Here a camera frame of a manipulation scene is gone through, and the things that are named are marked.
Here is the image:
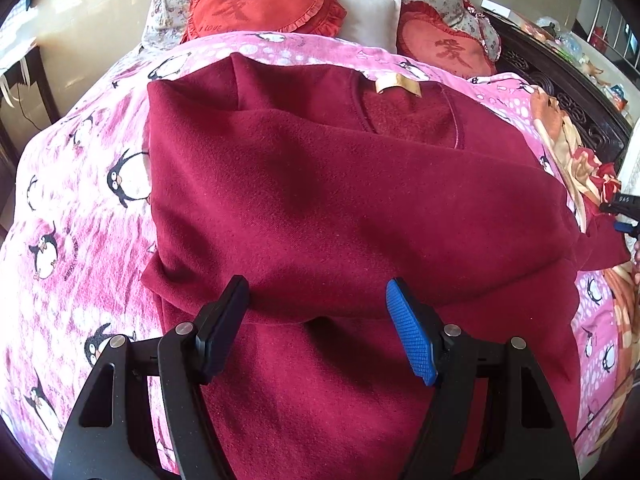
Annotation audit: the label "dark carved wooden headboard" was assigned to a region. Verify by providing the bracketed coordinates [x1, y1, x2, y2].
[482, 10, 633, 176]

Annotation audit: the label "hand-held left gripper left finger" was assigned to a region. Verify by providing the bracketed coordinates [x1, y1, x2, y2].
[52, 275, 251, 480]

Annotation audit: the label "dark wooden desk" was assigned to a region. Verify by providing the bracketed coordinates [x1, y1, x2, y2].
[0, 45, 61, 161]

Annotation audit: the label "white pillow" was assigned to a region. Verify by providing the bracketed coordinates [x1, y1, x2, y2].
[322, 0, 403, 53]

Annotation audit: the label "cluttered bedside things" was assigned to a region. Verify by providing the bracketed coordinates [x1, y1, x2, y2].
[530, 12, 633, 111]

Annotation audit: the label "red ruffled heart pillow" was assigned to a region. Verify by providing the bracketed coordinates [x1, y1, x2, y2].
[180, 0, 348, 43]
[397, 0, 498, 81]

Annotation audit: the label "dark red sweater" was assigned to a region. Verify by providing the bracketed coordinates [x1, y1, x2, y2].
[140, 52, 631, 480]

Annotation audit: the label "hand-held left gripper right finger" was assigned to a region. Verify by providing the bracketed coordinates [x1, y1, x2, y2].
[385, 277, 581, 480]

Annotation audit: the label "orange floral quilt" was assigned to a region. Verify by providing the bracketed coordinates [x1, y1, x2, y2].
[530, 87, 640, 461]

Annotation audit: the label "white box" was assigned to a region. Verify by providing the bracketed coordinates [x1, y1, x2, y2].
[481, 0, 527, 19]

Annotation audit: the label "white metal rack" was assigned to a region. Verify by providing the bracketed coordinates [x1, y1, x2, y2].
[577, 0, 640, 63]

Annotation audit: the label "black cable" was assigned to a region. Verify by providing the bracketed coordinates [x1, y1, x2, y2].
[10, 80, 53, 133]

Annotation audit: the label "pink penguin blanket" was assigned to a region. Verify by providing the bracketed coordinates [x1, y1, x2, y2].
[0, 30, 640, 480]

